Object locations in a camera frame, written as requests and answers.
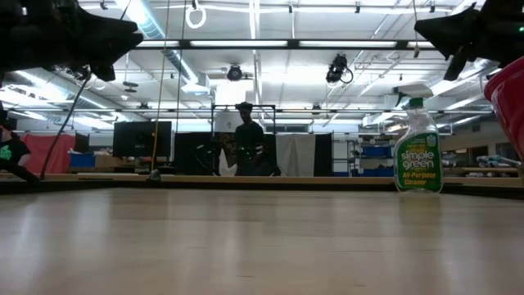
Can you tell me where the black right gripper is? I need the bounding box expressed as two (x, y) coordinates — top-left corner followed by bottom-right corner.
(413, 0), (524, 82)

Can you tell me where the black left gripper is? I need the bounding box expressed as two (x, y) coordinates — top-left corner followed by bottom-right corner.
(0, 0), (145, 83)

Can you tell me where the red plastic bowl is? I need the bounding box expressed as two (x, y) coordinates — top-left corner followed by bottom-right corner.
(483, 56), (524, 163)

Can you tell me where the black monitor screen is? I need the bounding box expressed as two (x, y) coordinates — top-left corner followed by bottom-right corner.
(112, 120), (173, 159)

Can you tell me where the blue storage bin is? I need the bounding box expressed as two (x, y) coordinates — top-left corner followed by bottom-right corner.
(69, 152), (97, 169)
(359, 166), (395, 178)
(361, 145), (394, 158)

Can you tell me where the green cleaner spray bottle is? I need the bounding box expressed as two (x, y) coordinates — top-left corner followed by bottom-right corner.
(392, 84), (445, 194)

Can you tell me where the red cloth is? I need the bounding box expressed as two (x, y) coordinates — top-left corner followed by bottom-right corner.
(20, 133), (77, 175)

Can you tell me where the light blue tool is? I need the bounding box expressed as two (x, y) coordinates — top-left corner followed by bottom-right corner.
(476, 154), (522, 169)

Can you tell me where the round black ceiling device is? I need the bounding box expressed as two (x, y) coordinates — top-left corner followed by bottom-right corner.
(226, 63), (244, 82)

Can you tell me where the person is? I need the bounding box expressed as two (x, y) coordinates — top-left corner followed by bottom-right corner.
(0, 109), (41, 184)
(233, 101), (268, 177)

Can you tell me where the overhead light bar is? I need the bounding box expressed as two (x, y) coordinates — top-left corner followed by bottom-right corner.
(137, 39), (437, 51)

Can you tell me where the narrow black curtain panel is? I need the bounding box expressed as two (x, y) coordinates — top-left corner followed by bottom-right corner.
(314, 131), (335, 178)

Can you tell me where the white cloth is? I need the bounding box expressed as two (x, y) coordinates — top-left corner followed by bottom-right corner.
(275, 134), (317, 178)

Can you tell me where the short yellow hanging cable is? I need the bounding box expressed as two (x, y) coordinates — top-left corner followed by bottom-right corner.
(412, 0), (422, 58)

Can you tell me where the silver air duct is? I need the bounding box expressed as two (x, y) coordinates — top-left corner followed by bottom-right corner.
(116, 0), (216, 96)

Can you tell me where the thin dark hanging cable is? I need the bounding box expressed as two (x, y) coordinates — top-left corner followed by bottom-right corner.
(174, 0), (188, 133)

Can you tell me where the white ring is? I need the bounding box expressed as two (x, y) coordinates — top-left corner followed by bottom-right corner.
(184, 2), (208, 30)

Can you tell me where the black hanging cable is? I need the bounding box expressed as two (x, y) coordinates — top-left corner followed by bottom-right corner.
(39, 0), (133, 181)

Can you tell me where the black overhead camera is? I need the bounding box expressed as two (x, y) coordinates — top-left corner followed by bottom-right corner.
(325, 52), (355, 85)

